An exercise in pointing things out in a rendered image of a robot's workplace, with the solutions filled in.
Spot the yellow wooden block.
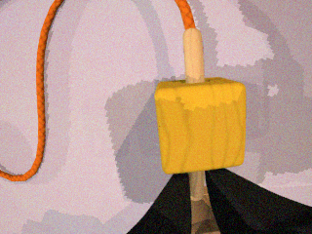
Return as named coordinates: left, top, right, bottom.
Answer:
left=155, top=77, right=246, bottom=175

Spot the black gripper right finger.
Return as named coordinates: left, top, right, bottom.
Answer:
left=204, top=168, right=312, bottom=234

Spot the light wooden cylinder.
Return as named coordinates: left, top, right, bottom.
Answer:
left=191, top=186, right=221, bottom=234

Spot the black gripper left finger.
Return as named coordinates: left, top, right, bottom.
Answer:
left=126, top=173, right=192, bottom=234

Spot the wooden stick with orange string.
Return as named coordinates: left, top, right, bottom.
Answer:
left=0, top=0, right=206, bottom=202

